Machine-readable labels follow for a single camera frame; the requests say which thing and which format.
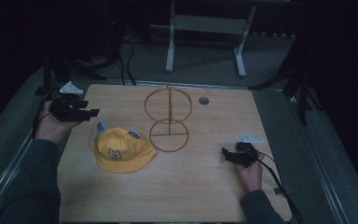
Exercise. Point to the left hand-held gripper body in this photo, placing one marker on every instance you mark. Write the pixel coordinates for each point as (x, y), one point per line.
(64, 109)

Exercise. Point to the person's left hand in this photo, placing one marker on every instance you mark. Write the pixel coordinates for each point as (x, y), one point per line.
(52, 127)

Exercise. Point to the white metal desk frame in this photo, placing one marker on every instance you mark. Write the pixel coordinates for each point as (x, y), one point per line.
(208, 25)

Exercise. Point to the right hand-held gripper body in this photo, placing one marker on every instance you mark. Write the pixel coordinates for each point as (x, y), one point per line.
(245, 151)

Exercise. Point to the yellow hat with blue ears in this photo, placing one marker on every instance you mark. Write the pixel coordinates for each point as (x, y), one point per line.
(121, 152)

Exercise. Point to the grey round table grommet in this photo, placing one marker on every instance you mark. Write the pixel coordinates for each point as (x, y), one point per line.
(203, 100)

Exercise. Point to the black tripod stand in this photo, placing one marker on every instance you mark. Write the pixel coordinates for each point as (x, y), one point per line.
(301, 81)
(59, 71)

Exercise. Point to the person's right hand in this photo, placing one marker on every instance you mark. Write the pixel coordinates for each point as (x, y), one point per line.
(252, 176)

